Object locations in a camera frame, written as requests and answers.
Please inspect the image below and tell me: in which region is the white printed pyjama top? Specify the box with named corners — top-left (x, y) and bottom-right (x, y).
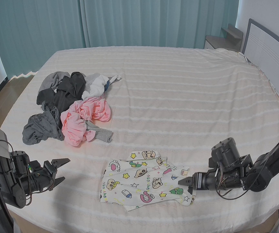
top-left (99, 150), bottom-right (197, 212)

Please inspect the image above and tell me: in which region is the black cable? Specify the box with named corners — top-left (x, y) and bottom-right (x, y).
top-left (216, 188), bottom-right (250, 200)

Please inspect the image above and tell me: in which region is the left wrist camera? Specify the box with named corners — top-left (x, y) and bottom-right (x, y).
top-left (28, 160), bottom-right (42, 174)

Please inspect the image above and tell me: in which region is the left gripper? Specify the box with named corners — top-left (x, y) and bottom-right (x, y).
top-left (33, 158), bottom-right (71, 191)

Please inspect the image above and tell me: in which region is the grey bedside table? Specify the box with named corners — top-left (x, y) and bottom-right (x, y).
top-left (205, 23), bottom-right (244, 51)

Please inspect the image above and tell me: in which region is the pink garment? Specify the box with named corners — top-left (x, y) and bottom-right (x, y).
top-left (60, 97), bottom-right (112, 147)

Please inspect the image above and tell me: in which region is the bed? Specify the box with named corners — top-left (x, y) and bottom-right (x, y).
top-left (0, 18), bottom-right (279, 233)

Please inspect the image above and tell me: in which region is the blue-green curtain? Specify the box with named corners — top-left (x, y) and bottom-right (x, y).
top-left (0, 0), bottom-right (91, 78)
top-left (79, 0), bottom-right (240, 49)

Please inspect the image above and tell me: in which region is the pile of clothes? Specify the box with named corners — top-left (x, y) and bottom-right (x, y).
top-left (22, 71), bottom-right (122, 145)

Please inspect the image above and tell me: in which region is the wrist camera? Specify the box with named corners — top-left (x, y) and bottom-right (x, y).
top-left (28, 160), bottom-right (42, 174)
top-left (208, 154), bottom-right (219, 169)

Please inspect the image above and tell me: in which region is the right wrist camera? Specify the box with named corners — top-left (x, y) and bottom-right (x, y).
top-left (208, 154), bottom-right (219, 169)

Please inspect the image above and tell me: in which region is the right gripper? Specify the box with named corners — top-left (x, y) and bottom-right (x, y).
top-left (178, 172), bottom-right (219, 191)

